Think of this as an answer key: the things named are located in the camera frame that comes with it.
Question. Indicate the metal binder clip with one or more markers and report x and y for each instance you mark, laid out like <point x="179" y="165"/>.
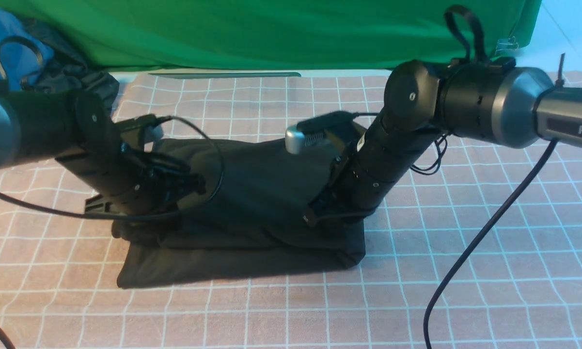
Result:
<point x="506" y="45"/>

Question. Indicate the blue crumpled garment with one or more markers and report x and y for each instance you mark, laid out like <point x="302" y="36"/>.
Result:
<point x="21" y="55"/>

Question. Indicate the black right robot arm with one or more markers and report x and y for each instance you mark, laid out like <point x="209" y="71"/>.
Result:
<point x="497" y="103"/>

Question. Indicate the pink grid-pattern table cloth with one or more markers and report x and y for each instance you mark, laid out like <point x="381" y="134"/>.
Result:
<point x="520" y="289"/>

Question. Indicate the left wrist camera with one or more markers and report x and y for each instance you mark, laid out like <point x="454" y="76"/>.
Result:
<point x="139" y="131"/>

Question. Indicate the dark crumpled garment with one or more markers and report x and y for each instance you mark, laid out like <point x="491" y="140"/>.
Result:
<point x="69" y="68"/>

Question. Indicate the gray left robot arm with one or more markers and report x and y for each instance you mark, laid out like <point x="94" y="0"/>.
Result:
<point x="74" y="129"/>

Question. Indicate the green backdrop cloth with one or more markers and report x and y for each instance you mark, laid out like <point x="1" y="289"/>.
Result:
<point x="139" y="35"/>

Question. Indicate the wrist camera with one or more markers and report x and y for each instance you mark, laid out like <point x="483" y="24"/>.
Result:
<point x="310" y="132"/>
<point x="139" y="131"/>

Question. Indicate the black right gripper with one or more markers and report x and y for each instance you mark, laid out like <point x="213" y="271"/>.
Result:
<point x="371" y="162"/>

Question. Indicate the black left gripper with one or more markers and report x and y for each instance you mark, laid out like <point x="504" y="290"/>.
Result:
<point x="135" y="187"/>

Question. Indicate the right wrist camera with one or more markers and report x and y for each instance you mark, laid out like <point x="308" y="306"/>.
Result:
<point x="310" y="132"/>

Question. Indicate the gray long-sleeve top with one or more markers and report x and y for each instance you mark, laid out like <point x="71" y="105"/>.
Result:
<point x="252" y="228"/>

